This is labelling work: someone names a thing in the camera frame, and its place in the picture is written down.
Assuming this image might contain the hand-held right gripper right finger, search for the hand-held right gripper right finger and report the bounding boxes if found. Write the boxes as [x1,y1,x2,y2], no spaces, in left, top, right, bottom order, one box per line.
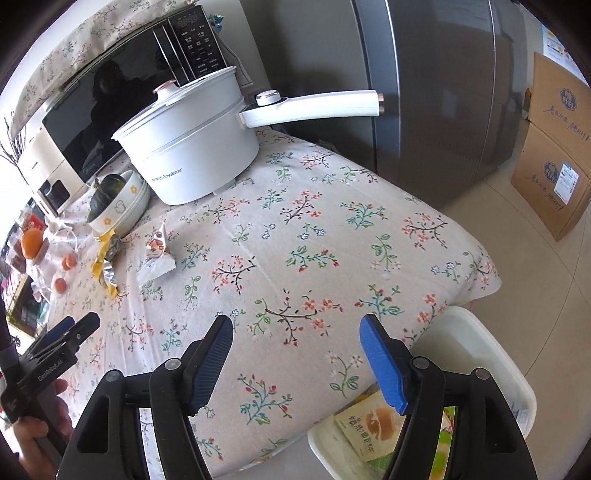
[360,314,539,480]

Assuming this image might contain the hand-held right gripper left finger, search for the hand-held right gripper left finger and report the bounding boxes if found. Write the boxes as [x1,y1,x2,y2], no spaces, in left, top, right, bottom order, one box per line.
[55,316,234,480]

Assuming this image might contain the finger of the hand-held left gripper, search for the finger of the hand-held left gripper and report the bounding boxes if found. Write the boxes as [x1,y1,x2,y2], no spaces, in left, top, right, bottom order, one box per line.
[44,312,102,360]
[28,316,75,355]

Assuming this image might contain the yellow snack pouch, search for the yellow snack pouch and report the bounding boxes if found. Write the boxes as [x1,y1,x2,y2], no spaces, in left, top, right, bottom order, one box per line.
[335,399,408,463]

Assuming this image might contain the yellow foil wrapper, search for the yellow foil wrapper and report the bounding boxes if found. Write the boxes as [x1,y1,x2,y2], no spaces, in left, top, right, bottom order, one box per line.
[90,231,125,296]

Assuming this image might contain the white plastic stool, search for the white plastic stool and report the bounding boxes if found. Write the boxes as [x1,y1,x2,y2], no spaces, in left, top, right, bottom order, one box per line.
[307,305,537,480]

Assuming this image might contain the small white red wrapper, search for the small white red wrapper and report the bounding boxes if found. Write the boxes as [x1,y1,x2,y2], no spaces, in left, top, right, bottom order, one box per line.
[137,220,177,282]

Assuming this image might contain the person's left hand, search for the person's left hand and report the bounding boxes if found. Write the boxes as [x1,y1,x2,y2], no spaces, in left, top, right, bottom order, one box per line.
[10,377,75,468]

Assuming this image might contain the glass teapot with cork lid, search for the glass teapot with cork lid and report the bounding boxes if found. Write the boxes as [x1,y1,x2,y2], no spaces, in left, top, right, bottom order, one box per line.
[32,226,80,297]

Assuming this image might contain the large orange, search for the large orange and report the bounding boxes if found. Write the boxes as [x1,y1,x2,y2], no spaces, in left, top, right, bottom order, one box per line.
[21,228,45,258]

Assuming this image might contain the dark green squash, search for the dark green squash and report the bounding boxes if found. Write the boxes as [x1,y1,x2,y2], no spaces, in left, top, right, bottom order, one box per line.
[89,173,124,217]

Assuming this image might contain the floral tablecloth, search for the floral tablecloth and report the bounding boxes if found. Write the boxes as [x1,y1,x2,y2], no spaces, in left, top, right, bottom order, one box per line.
[28,127,502,479]

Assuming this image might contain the cream air fryer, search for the cream air fryer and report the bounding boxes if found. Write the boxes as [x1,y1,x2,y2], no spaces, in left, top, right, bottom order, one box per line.
[17,122,89,216]

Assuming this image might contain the dried twigs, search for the dried twigs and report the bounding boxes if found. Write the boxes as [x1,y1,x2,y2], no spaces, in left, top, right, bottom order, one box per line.
[0,117,22,163]

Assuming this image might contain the white electric pot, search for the white electric pot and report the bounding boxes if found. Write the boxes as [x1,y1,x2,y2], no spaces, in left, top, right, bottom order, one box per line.
[112,66,387,206]

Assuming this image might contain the black microwave oven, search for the black microwave oven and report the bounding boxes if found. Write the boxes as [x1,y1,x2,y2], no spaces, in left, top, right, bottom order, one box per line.
[41,4,230,182]

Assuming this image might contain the cardboard box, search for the cardboard box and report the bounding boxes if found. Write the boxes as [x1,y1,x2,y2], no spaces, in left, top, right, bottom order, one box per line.
[524,52,591,140]
[510,122,591,243]

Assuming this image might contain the grey refrigerator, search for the grey refrigerator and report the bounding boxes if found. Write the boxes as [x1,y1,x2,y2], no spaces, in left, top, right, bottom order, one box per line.
[351,0,530,209]

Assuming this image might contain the floral cover cloth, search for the floral cover cloth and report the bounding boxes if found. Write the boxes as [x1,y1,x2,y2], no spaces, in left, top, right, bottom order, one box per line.
[9,0,205,136]

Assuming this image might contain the blue and white box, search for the blue and white box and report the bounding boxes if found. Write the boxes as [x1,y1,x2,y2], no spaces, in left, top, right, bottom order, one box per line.
[538,21,579,64]

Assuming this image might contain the white power cable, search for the white power cable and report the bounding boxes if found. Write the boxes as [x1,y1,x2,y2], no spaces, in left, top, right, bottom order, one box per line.
[215,25,254,88]

